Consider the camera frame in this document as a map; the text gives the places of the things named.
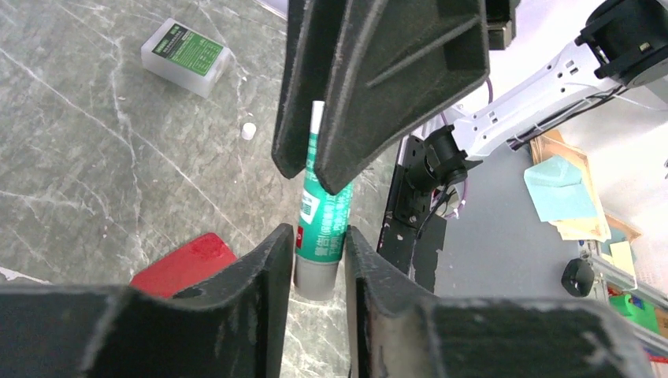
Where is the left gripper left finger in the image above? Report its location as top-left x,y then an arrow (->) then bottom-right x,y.
1,224 -> 294,377

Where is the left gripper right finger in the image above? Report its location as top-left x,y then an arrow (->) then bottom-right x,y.
345,226 -> 653,377

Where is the black knob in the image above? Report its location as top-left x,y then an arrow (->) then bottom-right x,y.
561,258 -> 596,298

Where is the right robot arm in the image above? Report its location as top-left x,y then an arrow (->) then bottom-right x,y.
272,1 -> 667,195

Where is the green labelled plastic box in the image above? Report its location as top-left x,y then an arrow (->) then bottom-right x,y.
140,18 -> 232,98

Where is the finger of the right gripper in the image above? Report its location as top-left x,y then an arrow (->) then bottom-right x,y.
271,0 -> 388,180
314,1 -> 489,194

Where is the white glue cap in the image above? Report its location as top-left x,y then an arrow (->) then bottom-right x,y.
240,122 -> 257,140

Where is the red envelope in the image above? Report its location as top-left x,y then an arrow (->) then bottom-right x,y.
129,232 -> 237,298

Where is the green glue stick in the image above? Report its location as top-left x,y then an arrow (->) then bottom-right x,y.
293,101 -> 353,301

